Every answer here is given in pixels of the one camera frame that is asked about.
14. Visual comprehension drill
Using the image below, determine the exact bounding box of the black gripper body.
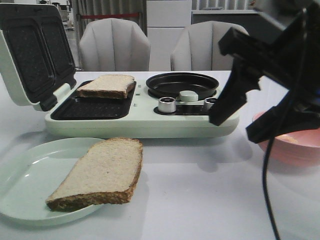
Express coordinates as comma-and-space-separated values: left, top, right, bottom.
218, 0, 320, 113

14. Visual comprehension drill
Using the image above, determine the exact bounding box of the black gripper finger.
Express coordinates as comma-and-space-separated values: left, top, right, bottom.
246, 100, 320, 144
208, 59, 262, 126

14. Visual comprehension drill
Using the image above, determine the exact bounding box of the pale shrimp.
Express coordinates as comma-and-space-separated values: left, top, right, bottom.
277, 134, 299, 144

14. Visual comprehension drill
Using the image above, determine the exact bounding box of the pink bowl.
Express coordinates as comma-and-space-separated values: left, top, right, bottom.
251, 111, 320, 168

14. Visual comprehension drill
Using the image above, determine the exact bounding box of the bread slice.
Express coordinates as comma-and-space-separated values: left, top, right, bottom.
45, 137, 143, 211
76, 74, 136, 99

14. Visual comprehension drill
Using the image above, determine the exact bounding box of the green breakfast maker lid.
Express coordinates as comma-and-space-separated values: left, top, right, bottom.
0, 3, 76, 112

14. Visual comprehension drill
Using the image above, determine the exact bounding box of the green breakfast maker base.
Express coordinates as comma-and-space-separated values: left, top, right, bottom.
45, 79, 240, 139

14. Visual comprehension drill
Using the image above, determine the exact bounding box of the right silver control knob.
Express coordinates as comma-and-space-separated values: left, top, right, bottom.
203, 97, 217, 113

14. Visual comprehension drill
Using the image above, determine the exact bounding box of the silver control knob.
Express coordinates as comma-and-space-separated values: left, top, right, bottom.
203, 97, 217, 113
157, 96, 176, 114

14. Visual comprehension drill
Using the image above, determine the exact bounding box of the dark grey counter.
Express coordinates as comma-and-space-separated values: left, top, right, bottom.
191, 9, 263, 33

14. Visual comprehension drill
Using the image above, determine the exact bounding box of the right grey chair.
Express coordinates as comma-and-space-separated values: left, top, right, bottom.
170, 20, 248, 71

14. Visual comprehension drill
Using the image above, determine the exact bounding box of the grey chair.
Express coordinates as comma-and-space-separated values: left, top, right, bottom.
79, 18, 151, 72
170, 20, 248, 71

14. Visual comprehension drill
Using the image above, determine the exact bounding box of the black round frying pan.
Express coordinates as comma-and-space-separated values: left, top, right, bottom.
146, 72, 219, 101

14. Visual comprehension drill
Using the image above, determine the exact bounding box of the left silver control knob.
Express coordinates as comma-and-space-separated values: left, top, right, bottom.
157, 96, 176, 114

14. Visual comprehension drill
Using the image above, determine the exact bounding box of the white cabinet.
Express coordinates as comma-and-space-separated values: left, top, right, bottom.
146, 0, 192, 72

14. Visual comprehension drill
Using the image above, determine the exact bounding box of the left grey chair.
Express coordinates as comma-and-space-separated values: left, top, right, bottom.
79, 18, 151, 72

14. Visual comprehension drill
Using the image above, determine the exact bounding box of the light green plate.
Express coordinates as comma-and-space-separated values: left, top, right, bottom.
0, 137, 101, 227

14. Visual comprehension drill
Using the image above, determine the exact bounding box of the black cable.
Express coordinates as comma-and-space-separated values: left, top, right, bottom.
261, 7, 308, 240

